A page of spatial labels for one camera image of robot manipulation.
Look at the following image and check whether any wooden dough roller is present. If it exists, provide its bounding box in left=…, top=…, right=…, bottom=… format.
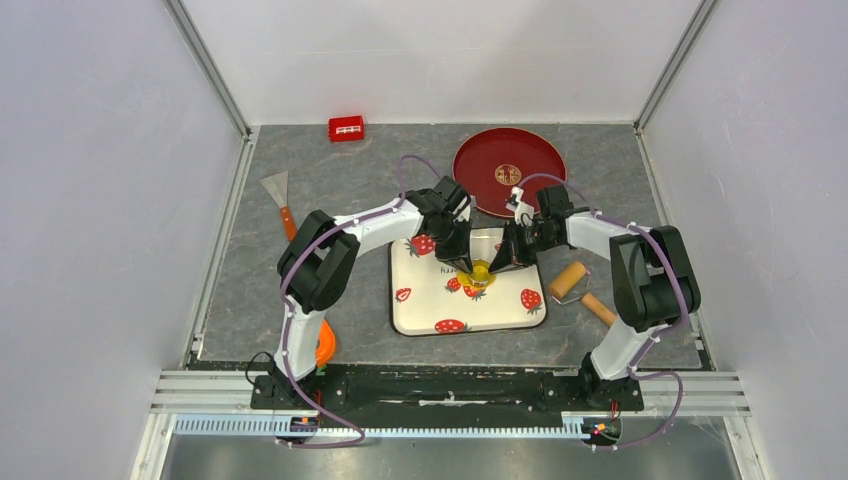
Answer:
left=547, top=262, right=617, bottom=327

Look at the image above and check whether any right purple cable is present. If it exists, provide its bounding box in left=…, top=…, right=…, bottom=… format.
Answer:
left=516, top=173, right=694, bottom=453

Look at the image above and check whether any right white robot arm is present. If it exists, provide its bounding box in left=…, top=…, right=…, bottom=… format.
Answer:
left=489, top=185, right=701, bottom=408

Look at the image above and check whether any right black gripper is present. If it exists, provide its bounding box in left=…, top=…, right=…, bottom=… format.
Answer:
left=490, top=220, right=561, bottom=275

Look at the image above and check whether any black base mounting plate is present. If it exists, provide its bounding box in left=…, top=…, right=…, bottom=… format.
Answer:
left=250, top=364, right=644, bottom=429

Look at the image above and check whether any yellow dough piece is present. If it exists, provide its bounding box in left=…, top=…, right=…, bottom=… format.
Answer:
left=457, top=260, right=496, bottom=290

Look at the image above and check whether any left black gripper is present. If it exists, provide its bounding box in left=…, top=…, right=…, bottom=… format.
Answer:
left=426, top=217, right=472, bottom=274

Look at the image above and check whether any metal ring cutter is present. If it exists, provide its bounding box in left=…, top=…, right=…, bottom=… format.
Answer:
left=467, top=260, right=493, bottom=288

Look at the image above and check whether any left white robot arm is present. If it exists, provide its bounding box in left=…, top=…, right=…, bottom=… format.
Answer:
left=274, top=177, right=473, bottom=408

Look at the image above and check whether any orange horseshoe magnet toy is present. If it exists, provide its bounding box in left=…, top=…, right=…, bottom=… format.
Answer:
left=315, top=320, right=337, bottom=371

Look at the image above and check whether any aluminium frame rail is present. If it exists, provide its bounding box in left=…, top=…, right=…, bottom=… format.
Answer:
left=151, top=365, right=751, bottom=440

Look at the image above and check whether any red toy brick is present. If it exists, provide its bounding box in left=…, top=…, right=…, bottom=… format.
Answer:
left=327, top=115, right=366, bottom=143

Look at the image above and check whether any red round plate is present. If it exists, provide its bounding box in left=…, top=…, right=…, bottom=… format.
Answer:
left=452, top=127, right=567, bottom=218

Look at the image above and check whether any white strawberry tray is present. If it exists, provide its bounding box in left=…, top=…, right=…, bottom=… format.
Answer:
left=388, top=236, right=547, bottom=337

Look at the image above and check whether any orange handled metal scraper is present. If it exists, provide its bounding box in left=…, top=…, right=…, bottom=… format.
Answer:
left=260, top=171, right=297, bottom=241

